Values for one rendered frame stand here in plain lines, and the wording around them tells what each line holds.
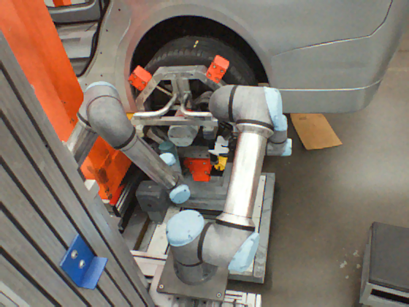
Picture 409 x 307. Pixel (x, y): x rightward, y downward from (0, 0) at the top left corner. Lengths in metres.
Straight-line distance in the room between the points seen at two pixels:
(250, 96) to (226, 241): 0.41
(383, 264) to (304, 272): 0.49
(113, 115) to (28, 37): 0.56
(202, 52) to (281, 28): 0.38
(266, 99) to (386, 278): 1.08
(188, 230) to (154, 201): 1.07
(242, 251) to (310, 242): 1.29
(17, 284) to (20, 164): 0.20
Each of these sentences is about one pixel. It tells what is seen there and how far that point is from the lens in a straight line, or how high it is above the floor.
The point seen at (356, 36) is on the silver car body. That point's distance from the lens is 1.64.
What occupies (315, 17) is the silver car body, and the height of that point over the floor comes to 1.26.
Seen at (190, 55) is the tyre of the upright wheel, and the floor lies 1.16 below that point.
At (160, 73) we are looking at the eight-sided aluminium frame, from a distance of 1.58.
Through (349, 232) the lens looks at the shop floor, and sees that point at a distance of 2.23.
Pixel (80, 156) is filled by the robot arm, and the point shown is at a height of 1.13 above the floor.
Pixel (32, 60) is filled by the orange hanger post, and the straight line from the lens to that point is 1.47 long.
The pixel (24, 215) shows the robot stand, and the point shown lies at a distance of 0.61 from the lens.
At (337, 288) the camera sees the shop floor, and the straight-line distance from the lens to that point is 2.02.
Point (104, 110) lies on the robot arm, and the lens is 1.00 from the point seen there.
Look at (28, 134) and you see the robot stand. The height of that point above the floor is 1.51.
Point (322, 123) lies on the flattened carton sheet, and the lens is 3.01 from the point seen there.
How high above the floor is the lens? 1.78
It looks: 40 degrees down
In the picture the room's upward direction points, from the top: 11 degrees counter-clockwise
